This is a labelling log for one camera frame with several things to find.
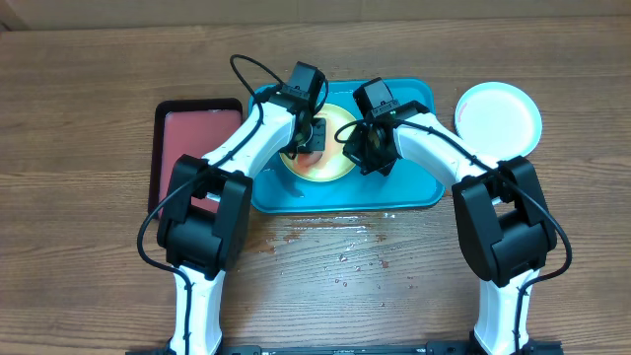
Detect black tray with red water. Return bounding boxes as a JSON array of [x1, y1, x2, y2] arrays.
[[147, 98, 244, 211]]

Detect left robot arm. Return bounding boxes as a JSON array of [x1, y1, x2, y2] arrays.
[[157, 62, 328, 354]]

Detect yellow-green plate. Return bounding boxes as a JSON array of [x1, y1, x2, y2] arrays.
[[281, 104, 355, 182]]

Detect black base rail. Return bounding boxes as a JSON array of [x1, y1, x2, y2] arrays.
[[125, 341, 564, 355]]

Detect green scrubbing sponge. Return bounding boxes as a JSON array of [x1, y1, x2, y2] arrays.
[[296, 151, 323, 169]]

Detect white plate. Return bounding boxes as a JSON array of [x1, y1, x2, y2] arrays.
[[454, 103, 467, 135]]

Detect light blue plate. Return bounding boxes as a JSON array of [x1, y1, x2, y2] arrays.
[[456, 82, 543, 160]]

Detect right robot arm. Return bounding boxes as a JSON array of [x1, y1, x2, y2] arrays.
[[343, 78, 561, 354]]

